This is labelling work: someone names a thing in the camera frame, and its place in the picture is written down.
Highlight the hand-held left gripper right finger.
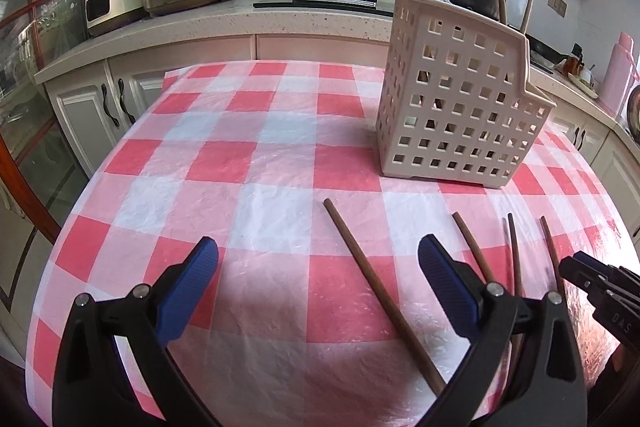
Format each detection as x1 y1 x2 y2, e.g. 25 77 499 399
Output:
417 234 589 427

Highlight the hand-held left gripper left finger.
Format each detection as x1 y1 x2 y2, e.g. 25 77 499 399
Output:
50 236 221 427

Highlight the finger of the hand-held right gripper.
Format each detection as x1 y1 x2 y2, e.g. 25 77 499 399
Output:
558 256 609 296
574 251 632 281

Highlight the white plastic utensil basket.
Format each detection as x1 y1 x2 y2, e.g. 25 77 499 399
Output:
376 0 557 188

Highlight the red white checked tablecloth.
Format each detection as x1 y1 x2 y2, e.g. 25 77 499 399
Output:
25 59 640 427

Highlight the small white plate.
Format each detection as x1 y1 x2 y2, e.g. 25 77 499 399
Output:
567 74 599 98

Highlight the pink thermos flask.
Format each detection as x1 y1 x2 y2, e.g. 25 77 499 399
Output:
599 32 640 105

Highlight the dark sauce bottle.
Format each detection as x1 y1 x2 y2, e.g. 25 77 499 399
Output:
565 44 586 76

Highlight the black wok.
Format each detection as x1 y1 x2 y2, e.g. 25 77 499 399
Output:
527 34 571 68

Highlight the speckled stone countertop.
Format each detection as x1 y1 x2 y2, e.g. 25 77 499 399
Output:
32 0 640 148

